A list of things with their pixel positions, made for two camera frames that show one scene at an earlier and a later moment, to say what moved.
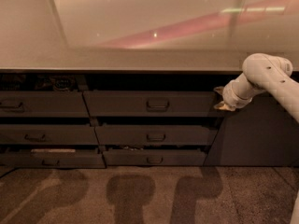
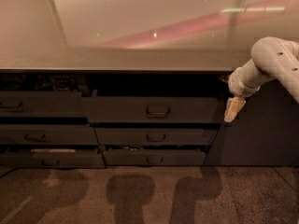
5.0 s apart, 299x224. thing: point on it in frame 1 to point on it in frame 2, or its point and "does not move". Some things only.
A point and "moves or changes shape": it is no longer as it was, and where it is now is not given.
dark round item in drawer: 63,83 does not move
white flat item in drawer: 52,150 does not move
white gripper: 231,96 to 235,84
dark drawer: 49,134 does not move
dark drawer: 51,159 does not move
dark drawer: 151,104 moves or changes shape
